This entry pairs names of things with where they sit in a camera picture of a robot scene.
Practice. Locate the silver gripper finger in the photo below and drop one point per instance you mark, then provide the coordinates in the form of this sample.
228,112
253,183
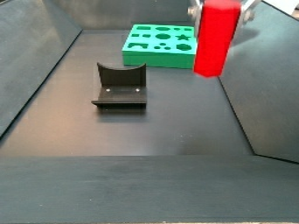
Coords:
194,13
247,13

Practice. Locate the red hexagonal prism block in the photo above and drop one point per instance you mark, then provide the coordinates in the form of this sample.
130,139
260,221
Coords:
218,19

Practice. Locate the green shape sorting board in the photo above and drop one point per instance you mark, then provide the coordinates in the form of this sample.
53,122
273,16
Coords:
160,45

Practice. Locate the black curved holder bracket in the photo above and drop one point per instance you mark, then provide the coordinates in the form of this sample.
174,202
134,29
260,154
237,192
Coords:
121,86

